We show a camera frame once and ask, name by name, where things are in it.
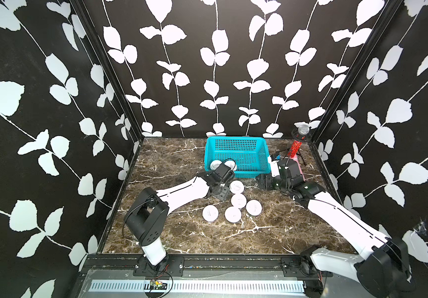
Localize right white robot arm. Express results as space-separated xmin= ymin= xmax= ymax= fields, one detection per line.
xmin=256 ymin=158 xmax=414 ymax=298

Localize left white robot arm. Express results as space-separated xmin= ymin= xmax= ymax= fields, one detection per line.
xmin=123 ymin=163 xmax=234 ymax=268

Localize pink and red tube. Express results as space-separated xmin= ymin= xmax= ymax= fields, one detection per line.
xmin=288 ymin=140 xmax=303 ymax=175

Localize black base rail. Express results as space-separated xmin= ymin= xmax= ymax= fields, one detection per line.
xmin=82 ymin=254 xmax=334 ymax=279

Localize white perforated cable duct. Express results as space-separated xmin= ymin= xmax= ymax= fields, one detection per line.
xmin=88 ymin=279 xmax=305 ymax=295

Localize small black tripod lamp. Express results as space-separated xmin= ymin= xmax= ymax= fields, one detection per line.
xmin=275 ymin=124 xmax=311 ymax=167

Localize small circuit board with wires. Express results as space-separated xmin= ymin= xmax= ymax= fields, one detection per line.
xmin=145 ymin=280 xmax=169 ymax=292

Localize white yogurt cup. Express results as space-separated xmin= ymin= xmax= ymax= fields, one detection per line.
xmin=225 ymin=206 xmax=242 ymax=224
xmin=224 ymin=160 xmax=237 ymax=171
xmin=231 ymin=194 xmax=247 ymax=209
xmin=210 ymin=160 xmax=222 ymax=170
xmin=202 ymin=205 xmax=219 ymax=223
xmin=229 ymin=180 xmax=245 ymax=194
xmin=246 ymin=200 xmax=262 ymax=216

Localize teal plastic basket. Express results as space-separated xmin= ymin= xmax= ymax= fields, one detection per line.
xmin=204 ymin=136 xmax=271 ymax=178

